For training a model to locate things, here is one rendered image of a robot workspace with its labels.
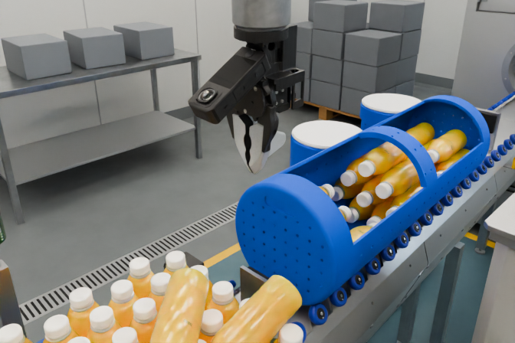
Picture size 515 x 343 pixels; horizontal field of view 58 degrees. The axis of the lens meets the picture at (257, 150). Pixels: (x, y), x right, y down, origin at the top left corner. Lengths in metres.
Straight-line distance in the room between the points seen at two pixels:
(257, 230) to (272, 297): 0.29
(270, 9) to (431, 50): 6.00
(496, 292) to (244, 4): 0.86
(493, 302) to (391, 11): 3.93
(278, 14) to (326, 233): 0.48
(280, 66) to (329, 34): 4.16
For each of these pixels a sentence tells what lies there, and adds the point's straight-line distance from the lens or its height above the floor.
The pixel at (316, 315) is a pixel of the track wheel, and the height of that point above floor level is 0.97.
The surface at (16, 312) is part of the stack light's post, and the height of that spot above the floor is 0.99.
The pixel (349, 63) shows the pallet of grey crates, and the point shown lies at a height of 0.65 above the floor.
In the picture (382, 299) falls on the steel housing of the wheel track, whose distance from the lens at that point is 1.27.
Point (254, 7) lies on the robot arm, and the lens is 0.58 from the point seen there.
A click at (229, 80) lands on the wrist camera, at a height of 1.53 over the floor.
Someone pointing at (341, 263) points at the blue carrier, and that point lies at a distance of 0.95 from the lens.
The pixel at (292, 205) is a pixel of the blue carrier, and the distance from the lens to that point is 0.94.
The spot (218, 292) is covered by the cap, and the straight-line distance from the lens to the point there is 0.89.
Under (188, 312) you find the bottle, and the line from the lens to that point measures 0.76.
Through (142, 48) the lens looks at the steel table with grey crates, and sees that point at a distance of 3.67.
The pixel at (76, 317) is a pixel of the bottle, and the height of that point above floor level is 1.07.
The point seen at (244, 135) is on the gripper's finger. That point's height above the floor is 1.43.
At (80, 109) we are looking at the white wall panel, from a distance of 4.37.
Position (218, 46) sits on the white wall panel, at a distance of 5.11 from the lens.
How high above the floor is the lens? 1.68
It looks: 23 degrees down
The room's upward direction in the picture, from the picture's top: straight up
